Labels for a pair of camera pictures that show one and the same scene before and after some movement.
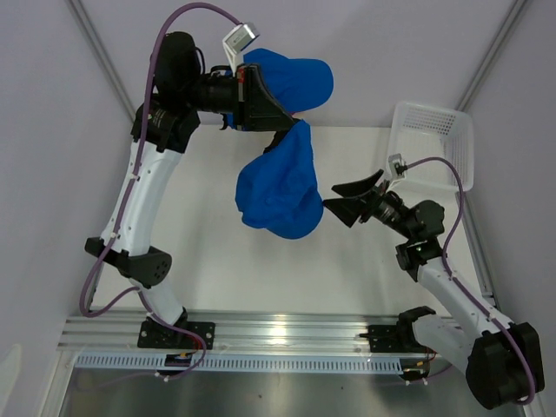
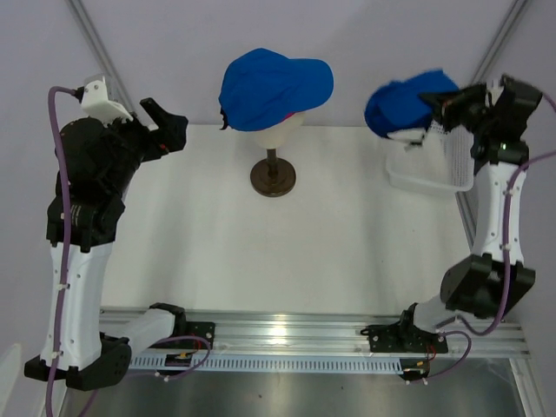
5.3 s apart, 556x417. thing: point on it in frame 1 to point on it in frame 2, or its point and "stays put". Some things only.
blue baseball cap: [298, 84] stays put
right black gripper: [347, 210] to [448, 103]
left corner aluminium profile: [101, 55] stays put
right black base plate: [387, 339] stays put
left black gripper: [262, 111] to [171, 135]
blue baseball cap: [280, 191] to [397, 105]
